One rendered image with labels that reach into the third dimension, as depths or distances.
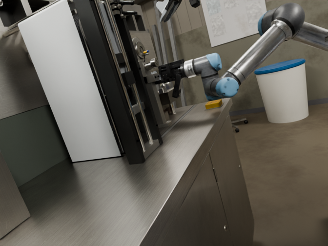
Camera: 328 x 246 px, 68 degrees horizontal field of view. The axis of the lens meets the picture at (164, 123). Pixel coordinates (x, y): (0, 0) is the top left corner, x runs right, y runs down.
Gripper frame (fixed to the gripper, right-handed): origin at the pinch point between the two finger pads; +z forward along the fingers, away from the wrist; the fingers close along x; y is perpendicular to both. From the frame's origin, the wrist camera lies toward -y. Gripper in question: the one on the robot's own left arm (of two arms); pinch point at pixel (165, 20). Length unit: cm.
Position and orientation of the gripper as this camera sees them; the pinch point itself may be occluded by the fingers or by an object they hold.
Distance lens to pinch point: 108.5
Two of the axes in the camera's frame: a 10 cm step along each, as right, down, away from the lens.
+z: -5.0, 7.2, 4.8
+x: -3.8, 3.2, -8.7
